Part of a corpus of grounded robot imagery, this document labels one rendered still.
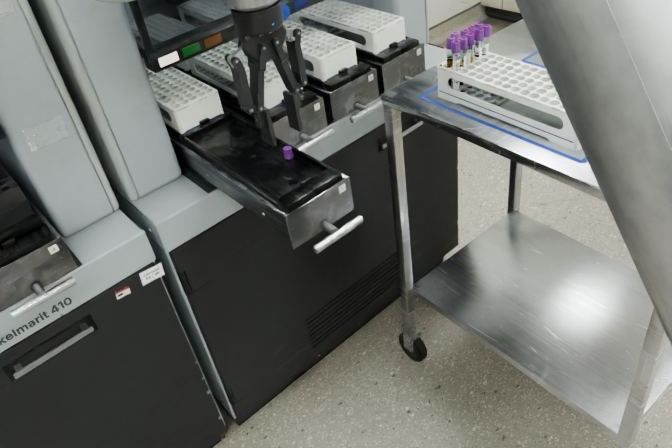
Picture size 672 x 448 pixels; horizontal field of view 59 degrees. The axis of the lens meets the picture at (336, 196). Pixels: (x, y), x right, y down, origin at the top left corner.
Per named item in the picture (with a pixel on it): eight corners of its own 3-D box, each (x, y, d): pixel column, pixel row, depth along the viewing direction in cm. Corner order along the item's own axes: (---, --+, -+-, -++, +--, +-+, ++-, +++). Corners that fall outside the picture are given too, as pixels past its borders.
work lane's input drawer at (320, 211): (115, 121, 140) (101, 87, 135) (167, 97, 147) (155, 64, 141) (309, 264, 93) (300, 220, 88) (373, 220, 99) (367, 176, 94)
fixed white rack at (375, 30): (294, 32, 152) (290, 8, 148) (324, 18, 156) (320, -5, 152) (376, 60, 132) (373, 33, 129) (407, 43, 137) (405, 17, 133)
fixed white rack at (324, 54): (245, 54, 144) (240, 29, 141) (278, 39, 149) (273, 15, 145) (324, 87, 125) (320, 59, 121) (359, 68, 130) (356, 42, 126)
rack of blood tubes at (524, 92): (436, 95, 113) (435, 65, 109) (471, 76, 117) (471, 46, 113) (577, 151, 93) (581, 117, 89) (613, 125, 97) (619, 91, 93)
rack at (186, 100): (119, 96, 135) (109, 71, 131) (158, 79, 139) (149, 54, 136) (183, 139, 115) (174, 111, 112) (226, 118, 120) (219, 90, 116)
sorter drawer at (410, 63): (221, 31, 177) (214, 1, 172) (258, 15, 184) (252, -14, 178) (398, 100, 130) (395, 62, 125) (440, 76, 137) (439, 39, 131)
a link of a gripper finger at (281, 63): (257, 37, 94) (263, 31, 94) (285, 90, 102) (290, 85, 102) (272, 42, 91) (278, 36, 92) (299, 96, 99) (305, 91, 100)
